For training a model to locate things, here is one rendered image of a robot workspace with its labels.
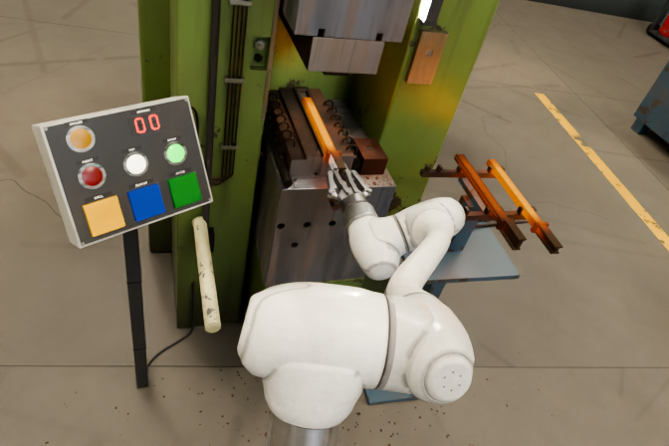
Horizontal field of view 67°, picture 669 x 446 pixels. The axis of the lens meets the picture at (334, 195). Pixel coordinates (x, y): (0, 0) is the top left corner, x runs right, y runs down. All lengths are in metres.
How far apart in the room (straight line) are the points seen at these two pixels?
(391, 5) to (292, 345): 0.94
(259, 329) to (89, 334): 1.67
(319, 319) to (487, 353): 1.91
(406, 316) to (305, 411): 0.18
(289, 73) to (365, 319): 1.36
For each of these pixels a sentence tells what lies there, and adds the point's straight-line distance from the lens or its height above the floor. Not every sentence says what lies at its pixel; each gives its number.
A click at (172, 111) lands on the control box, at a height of 1.17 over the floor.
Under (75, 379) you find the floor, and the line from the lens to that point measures 2.20.
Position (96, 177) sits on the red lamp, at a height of 1.09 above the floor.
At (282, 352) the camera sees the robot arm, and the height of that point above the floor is 1.30.
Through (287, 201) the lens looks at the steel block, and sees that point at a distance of 1.53.
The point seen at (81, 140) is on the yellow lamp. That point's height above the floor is 1.16.
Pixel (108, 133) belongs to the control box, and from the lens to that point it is 1.25.
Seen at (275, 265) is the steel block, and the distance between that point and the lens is 1.73.
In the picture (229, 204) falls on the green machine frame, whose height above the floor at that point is 0.69.
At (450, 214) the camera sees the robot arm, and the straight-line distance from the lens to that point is 1.26.
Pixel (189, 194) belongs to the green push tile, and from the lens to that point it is 1.32.
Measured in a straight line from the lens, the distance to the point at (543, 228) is 1.62.
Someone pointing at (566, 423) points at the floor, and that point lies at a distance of 2.53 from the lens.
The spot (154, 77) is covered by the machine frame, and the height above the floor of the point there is 0.93.
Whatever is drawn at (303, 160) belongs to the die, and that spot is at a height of 0.98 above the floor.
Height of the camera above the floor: 1.85
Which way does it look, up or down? 38 degrees down
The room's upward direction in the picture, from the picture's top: 14 degrees clockwise
